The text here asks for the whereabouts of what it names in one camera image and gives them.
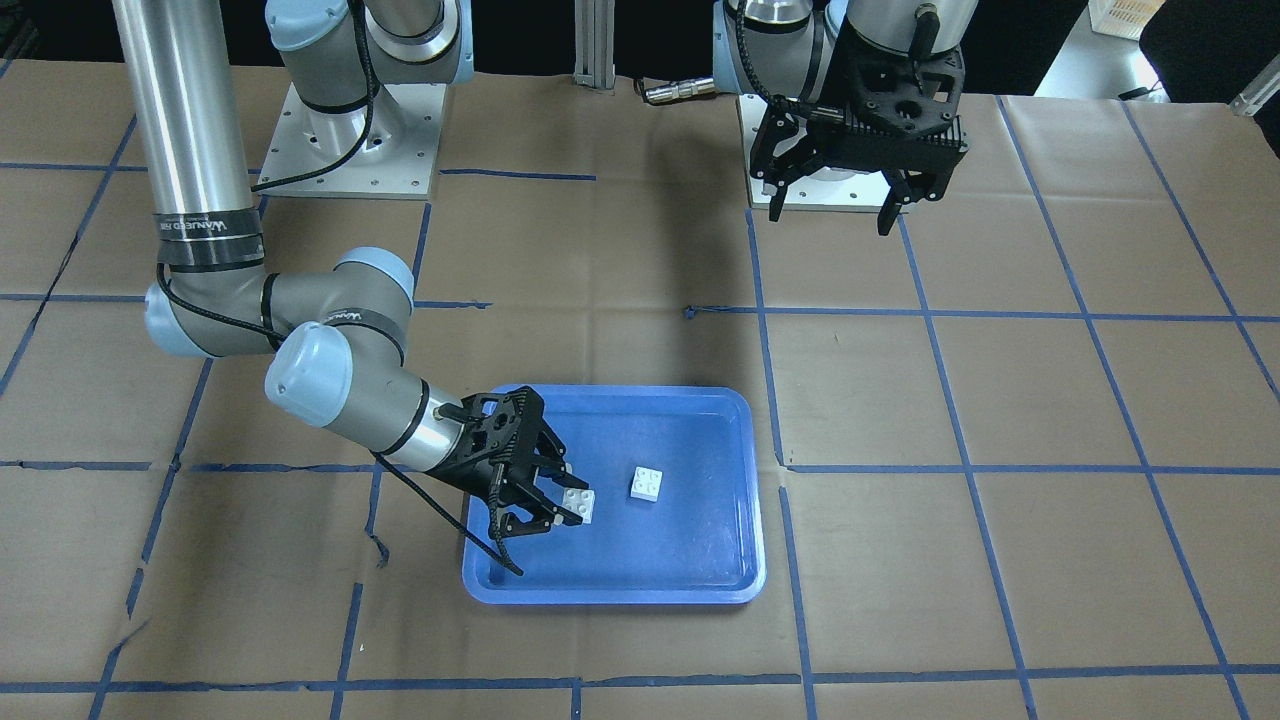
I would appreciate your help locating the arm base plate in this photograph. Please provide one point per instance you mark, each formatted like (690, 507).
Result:
(827, 189)
(332, 156)

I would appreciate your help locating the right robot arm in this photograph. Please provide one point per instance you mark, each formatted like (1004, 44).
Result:
(337, 339)

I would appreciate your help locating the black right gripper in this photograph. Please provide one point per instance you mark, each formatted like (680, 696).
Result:
(473, 471)

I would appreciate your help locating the blue plastic tray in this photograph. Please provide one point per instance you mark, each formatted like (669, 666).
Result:
(701, 542)

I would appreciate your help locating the silver cylindrical connector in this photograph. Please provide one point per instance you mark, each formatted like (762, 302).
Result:
(678, 91)

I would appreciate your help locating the white block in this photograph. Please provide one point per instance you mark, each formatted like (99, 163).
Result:
(645, 484)
(580, 502)

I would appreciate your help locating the aluminium frame post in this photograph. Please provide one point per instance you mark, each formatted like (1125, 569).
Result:
(593, 41)

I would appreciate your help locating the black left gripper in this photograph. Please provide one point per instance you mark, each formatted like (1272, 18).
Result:
(779, 135)

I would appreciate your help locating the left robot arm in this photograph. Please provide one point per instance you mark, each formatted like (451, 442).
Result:
(787, 43)

